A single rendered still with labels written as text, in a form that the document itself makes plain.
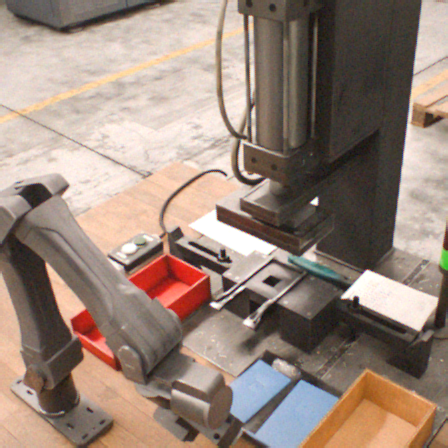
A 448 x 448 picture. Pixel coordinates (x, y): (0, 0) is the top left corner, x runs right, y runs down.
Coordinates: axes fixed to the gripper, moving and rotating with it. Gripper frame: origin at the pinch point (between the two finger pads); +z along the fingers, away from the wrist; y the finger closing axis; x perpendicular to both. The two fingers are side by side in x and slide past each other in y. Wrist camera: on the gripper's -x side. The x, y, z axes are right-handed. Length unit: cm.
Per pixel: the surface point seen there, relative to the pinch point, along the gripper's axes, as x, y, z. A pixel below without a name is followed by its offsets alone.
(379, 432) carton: -19.7, 12.9, 11.0
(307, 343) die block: -0.6, 19.2, 12.6
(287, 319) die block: 3.8, 20.6, 9.7
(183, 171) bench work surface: 65, 44, 31
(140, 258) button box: 41.4, 16.1, 11.7
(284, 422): -8.4, 5.6, 4.8
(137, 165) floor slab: 213, 78, 157
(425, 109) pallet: 114, 208, 216
